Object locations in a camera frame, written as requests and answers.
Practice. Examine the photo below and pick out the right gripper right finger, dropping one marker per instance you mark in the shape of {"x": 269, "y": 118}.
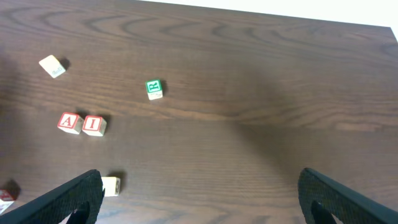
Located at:
{"x": 324, "y": 200}

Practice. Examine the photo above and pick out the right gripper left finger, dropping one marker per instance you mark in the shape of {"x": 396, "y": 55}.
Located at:
{"x": 79, "y": 200}

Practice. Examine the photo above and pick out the letter A red block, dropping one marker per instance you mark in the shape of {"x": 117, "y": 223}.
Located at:
{"x": 70, "y": 123}

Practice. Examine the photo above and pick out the letter I red block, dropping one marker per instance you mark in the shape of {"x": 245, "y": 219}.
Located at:
{"x": 94, "y": 126}

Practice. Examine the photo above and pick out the white block with drawing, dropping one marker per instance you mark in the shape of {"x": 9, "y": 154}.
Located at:
{"x": 6, "y": 200}

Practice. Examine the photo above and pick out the yellow top block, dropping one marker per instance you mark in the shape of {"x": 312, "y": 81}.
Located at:
{"x": 111, "y": 186}

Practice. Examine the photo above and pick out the plain white wooden block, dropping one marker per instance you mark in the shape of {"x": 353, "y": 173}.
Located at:
{"x": 52, "y": 66}

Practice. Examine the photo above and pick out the green letter R block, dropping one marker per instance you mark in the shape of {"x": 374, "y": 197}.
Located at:
{"x": 154, "y": 89}

